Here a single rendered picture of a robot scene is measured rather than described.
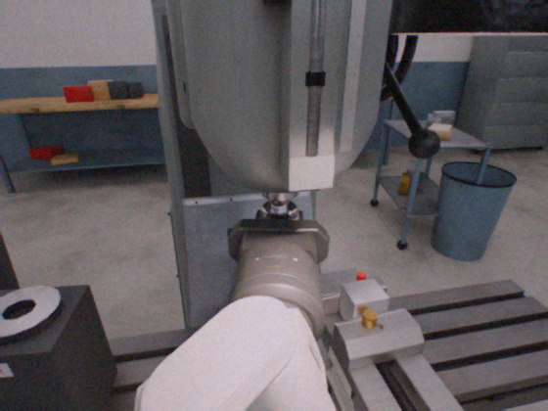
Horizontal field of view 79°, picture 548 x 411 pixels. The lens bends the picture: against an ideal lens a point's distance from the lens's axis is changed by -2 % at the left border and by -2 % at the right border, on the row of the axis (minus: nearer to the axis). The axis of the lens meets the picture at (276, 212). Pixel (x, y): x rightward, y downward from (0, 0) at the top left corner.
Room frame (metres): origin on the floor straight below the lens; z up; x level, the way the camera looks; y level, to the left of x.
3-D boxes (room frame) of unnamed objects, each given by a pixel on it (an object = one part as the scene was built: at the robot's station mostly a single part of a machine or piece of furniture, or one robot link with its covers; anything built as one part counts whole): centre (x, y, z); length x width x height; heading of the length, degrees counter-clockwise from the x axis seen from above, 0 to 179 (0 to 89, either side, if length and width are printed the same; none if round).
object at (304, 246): (0.30, 0.00, 1.23); 0.13 x 0.12 x 0.10; 88
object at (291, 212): (0.39, 0.00, 1.26); 0.05 x 0.05 x 0.01
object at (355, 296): (0.42, -0.14, 1.07); 0.06 x 0.05 x 0.06; 104
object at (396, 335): (0.37, -0.16, 1.05); 0.12 x 0.06 x 0.04; 104
